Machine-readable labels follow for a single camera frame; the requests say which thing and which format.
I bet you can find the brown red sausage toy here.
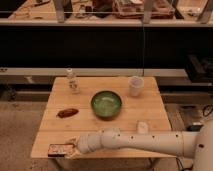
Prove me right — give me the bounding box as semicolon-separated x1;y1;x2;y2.
57;108;79;118

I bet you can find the white wrapped packet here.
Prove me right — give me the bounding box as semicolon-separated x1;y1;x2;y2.
137;121;149;134

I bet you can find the green ceramic bowl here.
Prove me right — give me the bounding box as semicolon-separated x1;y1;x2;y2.
91;91;122;118

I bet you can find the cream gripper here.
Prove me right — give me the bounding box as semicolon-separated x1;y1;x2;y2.
67;138;80;158

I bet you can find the black floor cable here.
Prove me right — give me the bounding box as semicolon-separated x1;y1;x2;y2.
175;157;194;171

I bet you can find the cluttered tray on shelf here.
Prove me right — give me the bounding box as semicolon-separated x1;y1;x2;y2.
113;0;175;19

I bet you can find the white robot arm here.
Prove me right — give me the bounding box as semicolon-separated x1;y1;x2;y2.
67;120;213;171

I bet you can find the small clear plastic bottle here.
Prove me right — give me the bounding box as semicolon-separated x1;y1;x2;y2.
67;68;79;94

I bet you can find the white ceramic cup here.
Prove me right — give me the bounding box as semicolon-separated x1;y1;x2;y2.
128;76;144;97

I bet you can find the dark blue box on floor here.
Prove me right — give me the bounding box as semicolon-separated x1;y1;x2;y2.
187;124;203;132

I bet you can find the long shelf bench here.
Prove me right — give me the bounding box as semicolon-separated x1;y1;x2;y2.
0;0;213;75

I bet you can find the orange black eraser box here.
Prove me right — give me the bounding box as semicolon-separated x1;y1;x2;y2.
47;144;73;157

